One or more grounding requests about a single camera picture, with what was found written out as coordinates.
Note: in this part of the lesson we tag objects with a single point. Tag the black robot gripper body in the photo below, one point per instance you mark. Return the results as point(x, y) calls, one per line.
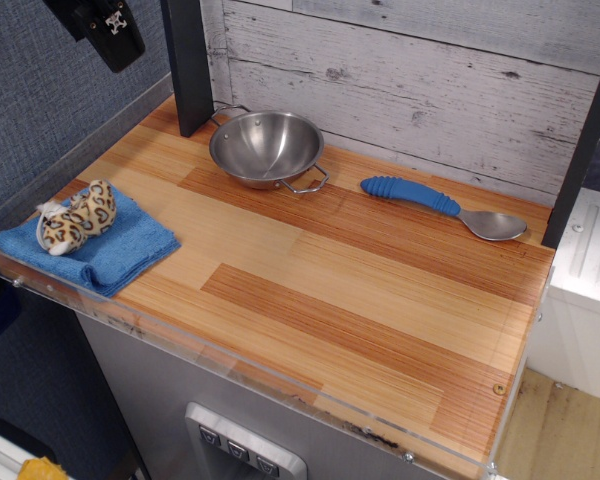
point(109, 26)

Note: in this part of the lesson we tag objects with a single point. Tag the stainless steel colander bowl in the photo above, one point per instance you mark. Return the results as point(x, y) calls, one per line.
point(266, 150)

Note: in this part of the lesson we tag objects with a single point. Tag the leopard print plush toy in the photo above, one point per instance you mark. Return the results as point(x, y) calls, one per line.
point(62, 230)

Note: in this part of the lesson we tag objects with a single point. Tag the folded blue cloth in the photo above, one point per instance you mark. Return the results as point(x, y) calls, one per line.
point(107, 263)

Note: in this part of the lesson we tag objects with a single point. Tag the clear acrylic table guard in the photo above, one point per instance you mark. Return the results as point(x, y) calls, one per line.
point(391, 321)

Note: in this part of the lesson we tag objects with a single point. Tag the silver dispenser panel with buttons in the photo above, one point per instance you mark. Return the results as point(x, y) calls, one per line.
point(227, 450)

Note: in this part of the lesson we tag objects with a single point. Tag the yellow object bottom left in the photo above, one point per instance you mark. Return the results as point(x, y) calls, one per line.
point(41, 469)

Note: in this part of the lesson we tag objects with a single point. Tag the white cabinet on right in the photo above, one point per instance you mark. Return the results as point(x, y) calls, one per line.
point(565, 342)

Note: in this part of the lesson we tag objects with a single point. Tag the dark grey vertical post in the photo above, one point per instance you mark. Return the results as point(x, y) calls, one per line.
point(186, 46)

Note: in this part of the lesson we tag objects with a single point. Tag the blue handled metal spoon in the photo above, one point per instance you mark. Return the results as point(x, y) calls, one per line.
point(490, 226)

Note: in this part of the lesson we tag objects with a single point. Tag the dark right vertical post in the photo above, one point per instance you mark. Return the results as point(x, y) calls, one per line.
point(575, 175)

